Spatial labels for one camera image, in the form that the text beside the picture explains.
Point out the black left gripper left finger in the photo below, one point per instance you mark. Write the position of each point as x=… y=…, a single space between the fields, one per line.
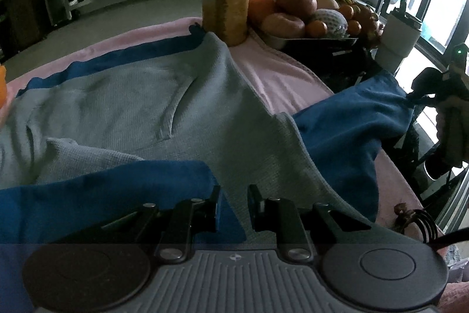
x=169 y=235

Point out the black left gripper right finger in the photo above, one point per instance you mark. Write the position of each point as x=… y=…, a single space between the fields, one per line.
x=301 y=234

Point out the orange plush toy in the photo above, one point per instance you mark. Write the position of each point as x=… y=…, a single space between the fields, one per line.
x=3 y=86

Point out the grey and blue sweatshirt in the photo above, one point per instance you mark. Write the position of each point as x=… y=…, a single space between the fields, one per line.
x=164 y=121

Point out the pink blanket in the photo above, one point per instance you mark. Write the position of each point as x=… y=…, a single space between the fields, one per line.
x=283 y=84

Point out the fruit bowl with fruits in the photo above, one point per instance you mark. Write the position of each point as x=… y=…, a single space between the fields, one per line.
x=316 y=24

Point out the white tumbler cup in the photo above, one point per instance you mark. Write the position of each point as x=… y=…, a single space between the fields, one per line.
x=401 y=33

